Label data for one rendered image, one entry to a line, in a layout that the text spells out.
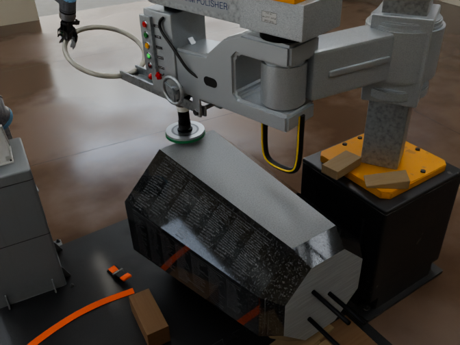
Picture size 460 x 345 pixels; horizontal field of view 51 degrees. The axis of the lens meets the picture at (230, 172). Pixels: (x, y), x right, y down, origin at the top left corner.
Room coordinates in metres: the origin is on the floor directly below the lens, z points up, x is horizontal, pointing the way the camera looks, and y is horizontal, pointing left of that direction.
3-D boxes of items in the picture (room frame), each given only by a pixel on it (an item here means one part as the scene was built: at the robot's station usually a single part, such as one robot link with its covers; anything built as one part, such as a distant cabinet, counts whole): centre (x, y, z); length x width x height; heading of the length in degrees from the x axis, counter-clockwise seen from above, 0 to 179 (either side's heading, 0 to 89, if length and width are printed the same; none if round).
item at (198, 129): (2.33, 0.24, 0.90); 0.21 x 0.21 x 0.01
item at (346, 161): (2.07, -0.58, 0.81); 0.20 x 0.10 x 0.05; 131
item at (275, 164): (1.87, -0.23, 1.08); 0.23 x 0.03 x 0.32; 46
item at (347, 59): (2.08, -0.64, 1.39); 0.74 x 0.34 x 0.25; 117
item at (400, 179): (1.93, -0.77, 0.80); 0.20 x 0.10 x 0.05; 83
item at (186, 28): (2.28, 0.18, 1.35); 0.36 x 0.22 x 0.45; 46
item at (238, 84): (2.05, -0.03, 1.33); 0.74 x 0.23 x 0.49; 46
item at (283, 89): (1.87, -0.24, 1.37); 0.19 x 0.19 x 0.20
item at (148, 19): (2.30, 0.37, 1.40); 0.08 x 0.03 x 0.28; 46
